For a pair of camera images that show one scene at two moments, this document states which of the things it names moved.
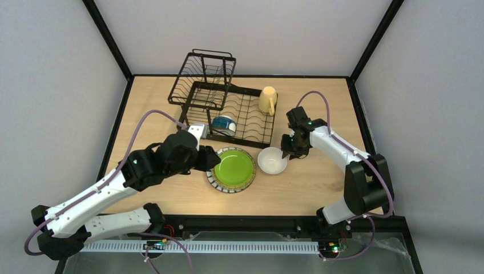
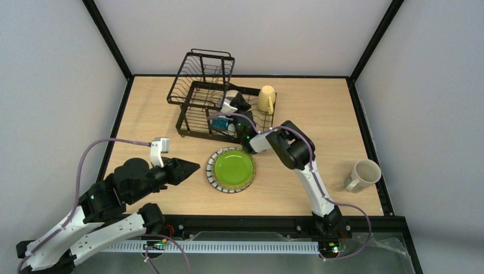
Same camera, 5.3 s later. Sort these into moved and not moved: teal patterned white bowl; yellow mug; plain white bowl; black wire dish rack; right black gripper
Moved: plain white bowl; right black gripper
Not moved: yellow mug; black wire dish rack; teal patterned white bowl
